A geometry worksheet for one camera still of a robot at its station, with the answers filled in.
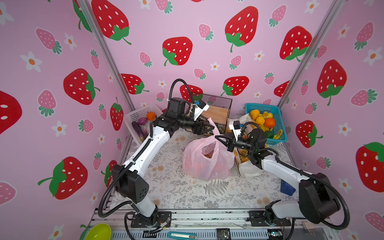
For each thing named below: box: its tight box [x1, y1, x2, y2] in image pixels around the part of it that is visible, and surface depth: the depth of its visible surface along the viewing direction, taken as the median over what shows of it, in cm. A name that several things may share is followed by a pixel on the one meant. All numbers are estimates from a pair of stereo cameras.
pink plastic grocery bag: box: [182, 118, 235, 181], surface depth 78 cm
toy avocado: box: [265, 130, 274, 139], surface depth 100 cm
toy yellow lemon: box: [255, 116, 265, 126], surface depth 109 cm
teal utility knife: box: [168, 231, 198, 240], surface depth 71 cm
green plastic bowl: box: [86, 223, 112, 240], surface depth 70 cm
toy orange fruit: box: [264, 117, 276, 128], surface depth 109 cm
